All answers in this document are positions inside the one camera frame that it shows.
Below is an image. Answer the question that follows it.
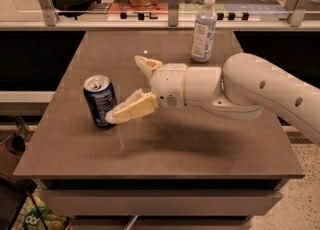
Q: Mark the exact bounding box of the green chip bag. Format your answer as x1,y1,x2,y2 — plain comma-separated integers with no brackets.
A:
8,196,73,230

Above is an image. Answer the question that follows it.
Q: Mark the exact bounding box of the middle metal glass bracket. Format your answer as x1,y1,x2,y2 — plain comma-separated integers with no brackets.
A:
168,0,179,27

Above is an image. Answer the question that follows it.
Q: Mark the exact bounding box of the grey table drawer cabinet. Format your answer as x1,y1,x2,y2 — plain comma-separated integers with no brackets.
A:
34,178,289,230

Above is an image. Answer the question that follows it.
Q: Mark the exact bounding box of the clear plastic water bottle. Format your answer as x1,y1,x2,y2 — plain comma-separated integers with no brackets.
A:
191,0,217,62

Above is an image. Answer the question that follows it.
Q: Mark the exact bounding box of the left metal glass bracket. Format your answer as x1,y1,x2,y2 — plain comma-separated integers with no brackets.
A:
38,0,59,27

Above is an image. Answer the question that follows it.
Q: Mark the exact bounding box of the blue pepsi can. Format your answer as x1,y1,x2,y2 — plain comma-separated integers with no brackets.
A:
83,75,117,127

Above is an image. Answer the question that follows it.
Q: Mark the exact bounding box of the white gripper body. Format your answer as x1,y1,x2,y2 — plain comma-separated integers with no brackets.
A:
150,64,222,109

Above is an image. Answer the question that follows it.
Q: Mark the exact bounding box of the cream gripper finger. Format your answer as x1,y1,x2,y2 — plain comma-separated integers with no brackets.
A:
105,89,159,124
135,55,163,80

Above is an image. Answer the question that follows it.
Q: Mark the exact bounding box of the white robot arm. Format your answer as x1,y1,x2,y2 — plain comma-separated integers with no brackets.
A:
105,53,320,145

